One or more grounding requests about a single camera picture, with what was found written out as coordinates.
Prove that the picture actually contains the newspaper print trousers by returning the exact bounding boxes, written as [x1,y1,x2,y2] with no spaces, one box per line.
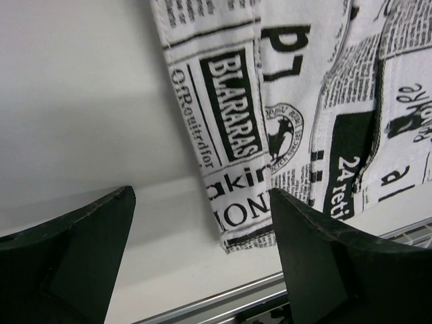
[151,1,431,253]

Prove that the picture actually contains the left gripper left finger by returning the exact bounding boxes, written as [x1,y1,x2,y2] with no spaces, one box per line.
[1,186,136,323]

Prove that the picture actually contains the aluminium rail frame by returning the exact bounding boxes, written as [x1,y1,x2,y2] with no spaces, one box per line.
[134,215,432,324]

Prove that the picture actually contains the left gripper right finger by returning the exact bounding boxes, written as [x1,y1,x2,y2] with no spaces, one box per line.
[269,188,431,323]

